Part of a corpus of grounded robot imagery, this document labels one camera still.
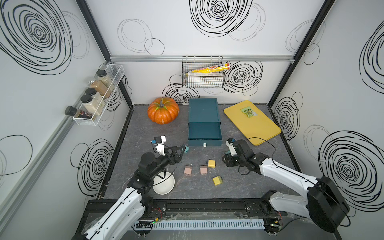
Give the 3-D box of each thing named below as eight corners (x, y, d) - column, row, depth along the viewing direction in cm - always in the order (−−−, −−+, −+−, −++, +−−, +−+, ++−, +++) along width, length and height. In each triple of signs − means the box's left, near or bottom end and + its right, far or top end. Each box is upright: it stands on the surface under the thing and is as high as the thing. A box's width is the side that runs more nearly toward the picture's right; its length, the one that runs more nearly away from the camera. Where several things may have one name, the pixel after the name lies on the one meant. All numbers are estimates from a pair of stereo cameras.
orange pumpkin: (150, 128, 108) (145, 116, 98) (154, 109, 120) (151, 97, 110) (177, 128, 108) (175, 116, 98) (179, 109, 120) (177, 97, 110)
